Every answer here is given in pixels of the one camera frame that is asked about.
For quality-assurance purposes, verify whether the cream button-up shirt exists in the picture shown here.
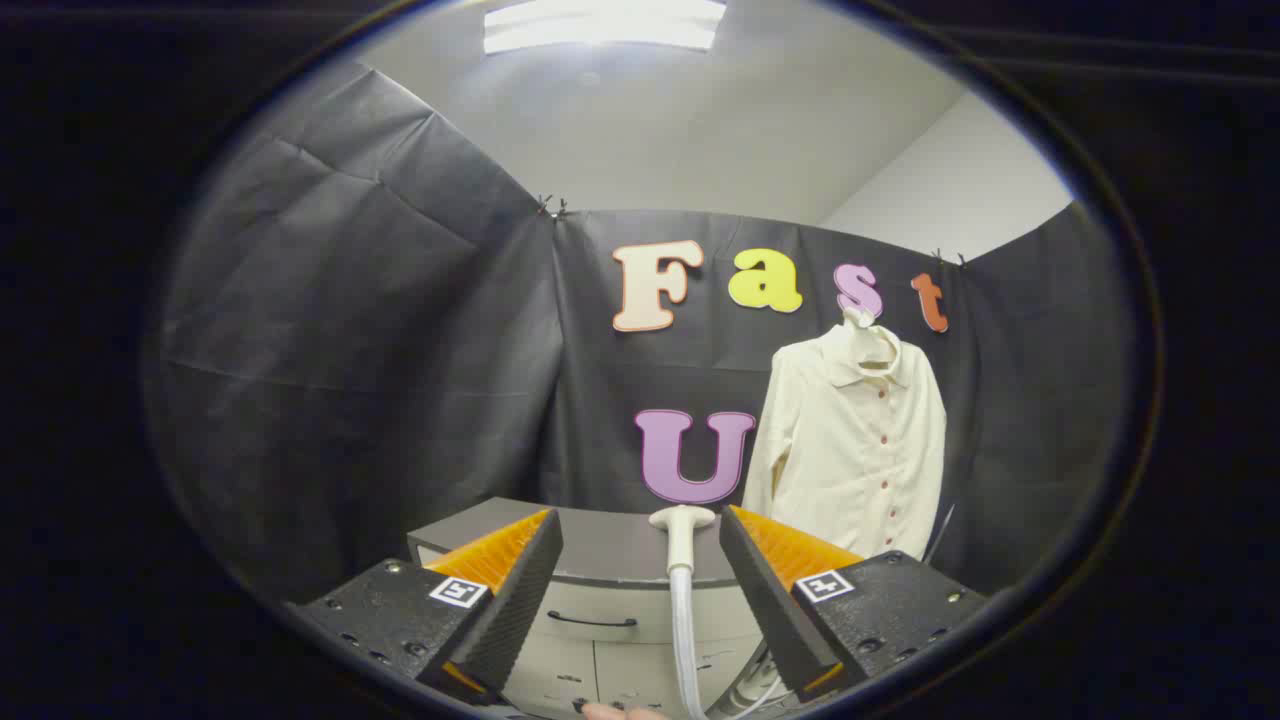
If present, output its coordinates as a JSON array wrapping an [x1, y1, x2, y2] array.
[[742, 318, 948, 561]]

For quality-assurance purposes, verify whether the black backdrop cloth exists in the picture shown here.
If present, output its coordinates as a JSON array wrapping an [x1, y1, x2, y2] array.
[[145, 60, 1126, 606]]

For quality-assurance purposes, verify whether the white clothes hanger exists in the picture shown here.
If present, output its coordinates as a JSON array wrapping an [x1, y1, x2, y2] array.
[[842, 305, 901, 369]]

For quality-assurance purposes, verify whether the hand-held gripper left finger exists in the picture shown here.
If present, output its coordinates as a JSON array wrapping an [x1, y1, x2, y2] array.
[[290, 508, 564, 707]]

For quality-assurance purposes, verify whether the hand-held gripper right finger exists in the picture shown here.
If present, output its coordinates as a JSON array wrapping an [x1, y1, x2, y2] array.
[[718, 505, 991, 703]]

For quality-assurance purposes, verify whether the ceiling light panel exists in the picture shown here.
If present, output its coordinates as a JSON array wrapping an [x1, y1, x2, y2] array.
[[483, 0, 728, 55]]

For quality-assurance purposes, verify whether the grey cabinet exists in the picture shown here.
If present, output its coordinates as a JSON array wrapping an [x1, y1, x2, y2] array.
[[407, 497, 801, 720]]

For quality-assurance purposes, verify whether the thin hanging cable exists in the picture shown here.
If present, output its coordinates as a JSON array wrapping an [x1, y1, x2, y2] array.
[[924, 504, 957, 563]]

